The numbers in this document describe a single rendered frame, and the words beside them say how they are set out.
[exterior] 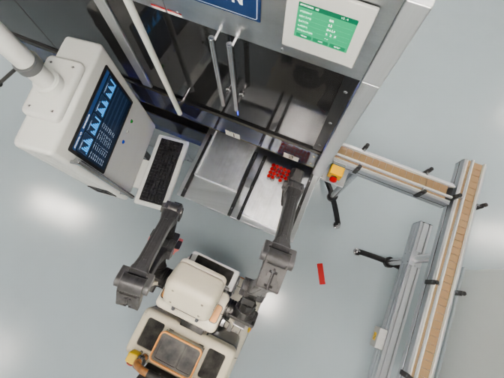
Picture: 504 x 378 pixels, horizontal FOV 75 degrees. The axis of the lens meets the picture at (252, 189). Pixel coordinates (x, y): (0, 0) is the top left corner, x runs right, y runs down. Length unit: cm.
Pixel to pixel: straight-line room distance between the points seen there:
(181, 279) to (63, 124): 73
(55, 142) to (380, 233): 234
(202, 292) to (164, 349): 61
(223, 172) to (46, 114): 91
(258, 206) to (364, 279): 128
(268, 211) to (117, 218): 150
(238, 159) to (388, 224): 149
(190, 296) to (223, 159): 88
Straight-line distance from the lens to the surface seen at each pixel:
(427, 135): 329
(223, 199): 184
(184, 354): 183
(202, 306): 132
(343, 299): 276
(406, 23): 90
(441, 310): 197
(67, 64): 152
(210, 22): 114
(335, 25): 93
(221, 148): 194
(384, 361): 230
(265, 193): 184
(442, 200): 204
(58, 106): 143
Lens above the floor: 267
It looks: 75 degrees down
